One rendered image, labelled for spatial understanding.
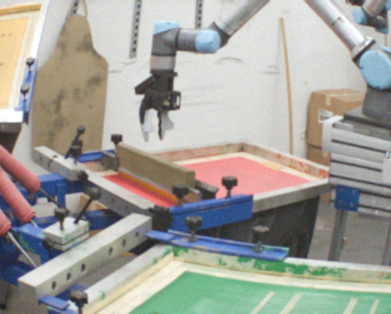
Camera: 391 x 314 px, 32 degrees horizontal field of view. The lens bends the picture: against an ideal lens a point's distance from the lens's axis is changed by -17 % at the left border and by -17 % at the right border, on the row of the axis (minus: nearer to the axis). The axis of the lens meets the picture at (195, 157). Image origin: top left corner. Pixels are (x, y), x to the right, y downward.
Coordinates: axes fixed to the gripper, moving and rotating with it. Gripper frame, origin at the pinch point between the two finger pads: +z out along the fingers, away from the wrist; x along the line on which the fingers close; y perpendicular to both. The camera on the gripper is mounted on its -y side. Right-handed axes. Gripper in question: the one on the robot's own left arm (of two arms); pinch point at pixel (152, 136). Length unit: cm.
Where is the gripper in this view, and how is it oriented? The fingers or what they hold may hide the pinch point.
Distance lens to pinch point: 229.2
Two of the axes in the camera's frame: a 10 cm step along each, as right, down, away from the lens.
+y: 6.2, 2.3, -7.5
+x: 7.8, -1.1, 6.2
